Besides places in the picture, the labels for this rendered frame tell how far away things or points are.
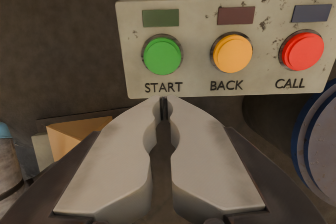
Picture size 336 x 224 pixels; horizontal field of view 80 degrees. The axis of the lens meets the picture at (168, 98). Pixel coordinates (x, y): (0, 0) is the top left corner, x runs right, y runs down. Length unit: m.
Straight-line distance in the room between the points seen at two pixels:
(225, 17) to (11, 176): 0.61
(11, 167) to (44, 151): 0.24
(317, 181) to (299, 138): 0.10
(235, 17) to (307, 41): 0.08
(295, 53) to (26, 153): 1.04
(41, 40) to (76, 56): 0.15
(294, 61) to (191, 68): 0.11
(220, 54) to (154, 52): 0.07
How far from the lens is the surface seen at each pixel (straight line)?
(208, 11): 0.22
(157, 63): 0.22
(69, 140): 0.61
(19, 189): 0.69
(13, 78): 1.04
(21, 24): 1.02
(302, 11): 0.25
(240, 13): 0.23
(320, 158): 0.54
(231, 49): 0.22
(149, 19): 0.22
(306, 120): 0.51
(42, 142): 0.89
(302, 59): 0.26
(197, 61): 0.23
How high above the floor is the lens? 0.83
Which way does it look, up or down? 81 degrees down
